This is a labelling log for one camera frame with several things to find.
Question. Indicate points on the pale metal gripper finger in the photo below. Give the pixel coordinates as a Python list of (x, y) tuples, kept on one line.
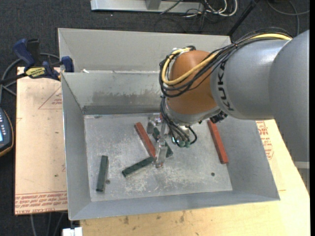
[(160, 155), (150, 127)]

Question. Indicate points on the dark green flat block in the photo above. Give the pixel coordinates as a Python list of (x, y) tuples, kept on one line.
[(136, 167), (102, 173), (169, 151)]

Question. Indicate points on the red-brown flat block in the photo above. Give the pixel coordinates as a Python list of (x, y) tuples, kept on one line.
[(217, 141), (145, 139)]

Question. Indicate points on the grey metal bin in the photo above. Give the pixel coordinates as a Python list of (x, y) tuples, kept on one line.
[(137, 53)]

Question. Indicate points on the brown cardboard board red print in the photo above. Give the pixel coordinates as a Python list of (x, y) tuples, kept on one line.
[(39, 136)]

